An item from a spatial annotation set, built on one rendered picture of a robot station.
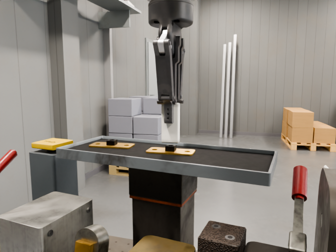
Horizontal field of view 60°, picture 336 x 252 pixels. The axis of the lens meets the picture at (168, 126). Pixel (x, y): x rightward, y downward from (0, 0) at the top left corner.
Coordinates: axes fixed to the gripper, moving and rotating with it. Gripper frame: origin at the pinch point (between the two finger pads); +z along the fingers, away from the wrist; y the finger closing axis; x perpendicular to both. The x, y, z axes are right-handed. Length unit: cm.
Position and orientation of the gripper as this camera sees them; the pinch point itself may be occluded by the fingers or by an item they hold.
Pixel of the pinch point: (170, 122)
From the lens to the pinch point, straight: 51.2
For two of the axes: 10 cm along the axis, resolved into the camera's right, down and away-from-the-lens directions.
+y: 2.5, -1.4, 9.6
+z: 0.0, 9.9, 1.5
